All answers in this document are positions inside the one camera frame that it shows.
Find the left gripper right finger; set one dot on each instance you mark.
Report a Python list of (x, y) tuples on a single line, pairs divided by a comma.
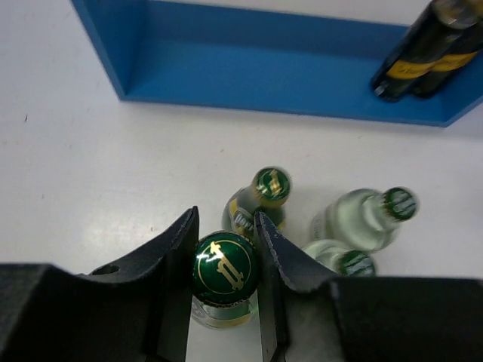
[(309, 313)]

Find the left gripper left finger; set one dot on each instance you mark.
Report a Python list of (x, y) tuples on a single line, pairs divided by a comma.
[(135, 308)]

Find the clear glass bottle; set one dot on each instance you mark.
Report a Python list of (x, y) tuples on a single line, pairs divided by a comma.
[(368, 220), (341, 259)]

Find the green Perrier bottle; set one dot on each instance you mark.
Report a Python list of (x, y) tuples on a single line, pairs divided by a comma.
[(224, 279), (268, 192)]

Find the blue and yellow wooden shelf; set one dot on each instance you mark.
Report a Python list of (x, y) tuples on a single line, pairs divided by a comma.
[(238, 58)]

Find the rear black yellow can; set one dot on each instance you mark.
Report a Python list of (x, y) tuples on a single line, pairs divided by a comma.
[(464, 50)]

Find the black yellow can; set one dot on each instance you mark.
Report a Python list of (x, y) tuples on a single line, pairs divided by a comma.
[(464, 50), (426, 41)]

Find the front black yellow can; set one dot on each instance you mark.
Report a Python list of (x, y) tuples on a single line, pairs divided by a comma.
[(426, 41)]

